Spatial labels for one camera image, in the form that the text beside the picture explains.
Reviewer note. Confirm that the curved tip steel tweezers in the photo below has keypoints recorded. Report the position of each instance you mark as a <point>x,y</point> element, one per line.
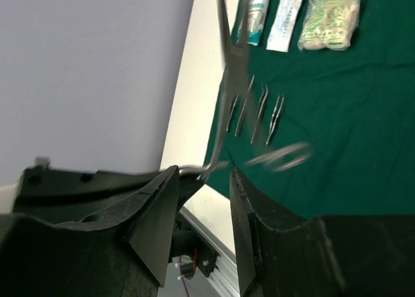
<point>260,111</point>

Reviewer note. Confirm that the white gauze packet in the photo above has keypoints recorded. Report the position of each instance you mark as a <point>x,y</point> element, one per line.
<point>256,16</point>

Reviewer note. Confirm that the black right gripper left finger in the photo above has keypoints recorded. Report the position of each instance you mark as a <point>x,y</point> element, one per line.
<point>114,252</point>

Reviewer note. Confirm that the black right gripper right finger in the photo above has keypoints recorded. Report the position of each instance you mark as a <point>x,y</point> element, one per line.
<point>279,253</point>

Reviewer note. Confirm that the aluminium front frame rail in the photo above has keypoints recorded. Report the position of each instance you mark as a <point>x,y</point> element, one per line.
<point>224,278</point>

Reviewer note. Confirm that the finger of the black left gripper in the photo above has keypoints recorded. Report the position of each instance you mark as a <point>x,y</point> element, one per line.
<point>45,192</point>

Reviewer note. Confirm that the thin steel forceps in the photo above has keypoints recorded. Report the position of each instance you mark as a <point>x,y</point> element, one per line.
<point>233,106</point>

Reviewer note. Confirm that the dark green surgical cloth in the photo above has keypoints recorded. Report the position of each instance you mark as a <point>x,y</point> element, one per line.
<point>355,108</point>

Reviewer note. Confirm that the white sachet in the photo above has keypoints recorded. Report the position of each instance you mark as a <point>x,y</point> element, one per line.
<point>283,26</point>

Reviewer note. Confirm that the green white gauze bag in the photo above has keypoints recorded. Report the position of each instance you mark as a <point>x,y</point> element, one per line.
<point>329,24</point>

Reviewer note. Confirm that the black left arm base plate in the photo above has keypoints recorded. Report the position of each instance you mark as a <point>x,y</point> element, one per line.
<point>193,250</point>

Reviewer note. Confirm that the long steel tweezers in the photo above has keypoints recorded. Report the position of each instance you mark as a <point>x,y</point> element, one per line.
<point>243,109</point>

